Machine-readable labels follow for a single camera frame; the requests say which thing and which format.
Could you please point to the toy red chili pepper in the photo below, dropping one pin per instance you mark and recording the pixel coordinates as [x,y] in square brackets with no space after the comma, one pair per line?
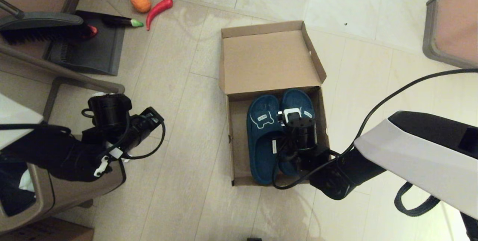
[158,8]

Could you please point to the black bristle broom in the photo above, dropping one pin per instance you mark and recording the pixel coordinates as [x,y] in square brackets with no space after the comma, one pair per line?
[44,27]

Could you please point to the brown plastic trash bin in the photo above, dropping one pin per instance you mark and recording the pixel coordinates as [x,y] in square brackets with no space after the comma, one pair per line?
[74,196]

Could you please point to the toy purple eggplant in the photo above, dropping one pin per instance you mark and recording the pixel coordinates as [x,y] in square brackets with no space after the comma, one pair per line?
[116,21]

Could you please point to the black bin liner bag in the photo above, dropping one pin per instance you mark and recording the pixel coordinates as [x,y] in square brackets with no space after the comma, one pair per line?
[11,200]

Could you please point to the dark blue rubber slipper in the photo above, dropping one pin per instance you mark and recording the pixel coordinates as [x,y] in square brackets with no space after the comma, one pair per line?
[298,101]
[261,147]

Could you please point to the toy orange fruit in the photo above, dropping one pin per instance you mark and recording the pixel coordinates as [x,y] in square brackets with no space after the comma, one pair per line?
[140,2]

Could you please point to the small red toy fruit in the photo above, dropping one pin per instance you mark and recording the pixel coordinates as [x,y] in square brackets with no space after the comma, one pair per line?
[93,31]

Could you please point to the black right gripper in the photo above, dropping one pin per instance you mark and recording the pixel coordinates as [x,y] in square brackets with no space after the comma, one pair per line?
[304,136]

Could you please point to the dark grey dustpan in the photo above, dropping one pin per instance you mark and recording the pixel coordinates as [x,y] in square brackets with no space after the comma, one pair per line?
[95,52]

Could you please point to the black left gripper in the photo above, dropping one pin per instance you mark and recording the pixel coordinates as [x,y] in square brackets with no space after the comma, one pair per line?
[110,110]

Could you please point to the brown table with grey rim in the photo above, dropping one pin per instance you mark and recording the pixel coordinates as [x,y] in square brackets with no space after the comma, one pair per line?
[455,24]

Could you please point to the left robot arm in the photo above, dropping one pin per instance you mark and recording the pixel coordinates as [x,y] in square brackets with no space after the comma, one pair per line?
[56,151]

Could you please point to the brown cardboard box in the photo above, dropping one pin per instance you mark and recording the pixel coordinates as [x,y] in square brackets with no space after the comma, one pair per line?
[269,61]

